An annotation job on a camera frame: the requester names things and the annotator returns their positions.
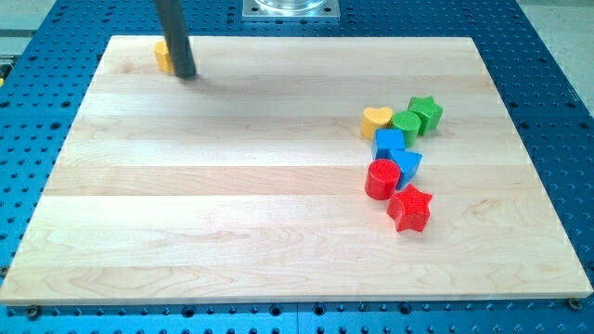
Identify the blue cube block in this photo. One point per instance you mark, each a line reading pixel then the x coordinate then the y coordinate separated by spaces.
pixel 384 141

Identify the green cylinder block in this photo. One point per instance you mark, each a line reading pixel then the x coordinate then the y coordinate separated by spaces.
pixel 409 124

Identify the green star block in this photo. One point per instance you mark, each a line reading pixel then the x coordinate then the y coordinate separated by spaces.
pixel 427 110

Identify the yellow hexagon block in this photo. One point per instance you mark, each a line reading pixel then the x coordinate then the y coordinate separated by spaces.
pixel 162 56

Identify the blue perforated table plate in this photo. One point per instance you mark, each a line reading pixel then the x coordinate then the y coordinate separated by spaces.
pixel 47 84

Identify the light wooden board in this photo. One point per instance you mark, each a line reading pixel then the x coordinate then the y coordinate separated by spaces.
pixel 246 184

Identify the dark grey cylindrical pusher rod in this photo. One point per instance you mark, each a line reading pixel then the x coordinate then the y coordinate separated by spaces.
pixel 174 29

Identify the red cylinder block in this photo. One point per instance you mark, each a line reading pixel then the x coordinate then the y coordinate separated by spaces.
pixel 382 178

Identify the red star block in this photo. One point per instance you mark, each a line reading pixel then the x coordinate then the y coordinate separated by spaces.
pixel 410 209

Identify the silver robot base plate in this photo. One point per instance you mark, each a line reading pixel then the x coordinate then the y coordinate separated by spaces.
pixel 290 9

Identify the yellow heart block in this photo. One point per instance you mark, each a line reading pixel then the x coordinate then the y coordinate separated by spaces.
pixel 374 119

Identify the blue triangle block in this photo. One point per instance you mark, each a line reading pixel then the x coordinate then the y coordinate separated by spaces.
pixel 408 163

